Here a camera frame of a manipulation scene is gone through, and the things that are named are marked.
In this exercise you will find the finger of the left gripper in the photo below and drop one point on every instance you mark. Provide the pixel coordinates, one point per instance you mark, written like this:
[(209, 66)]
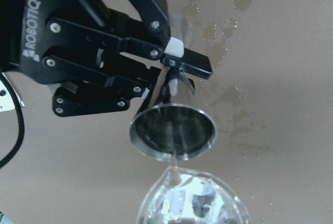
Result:
[(151, 37), (89, 85)]

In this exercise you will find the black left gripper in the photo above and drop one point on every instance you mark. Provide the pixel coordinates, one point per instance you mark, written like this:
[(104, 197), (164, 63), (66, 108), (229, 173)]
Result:
[(44, 38)]

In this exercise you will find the steel measuring jigger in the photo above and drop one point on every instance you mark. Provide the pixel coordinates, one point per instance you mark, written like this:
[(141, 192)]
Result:
[(172, 122)]

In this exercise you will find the clear glass shaker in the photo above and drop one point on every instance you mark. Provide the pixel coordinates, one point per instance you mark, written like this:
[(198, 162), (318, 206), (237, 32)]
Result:
[(182, 195)]

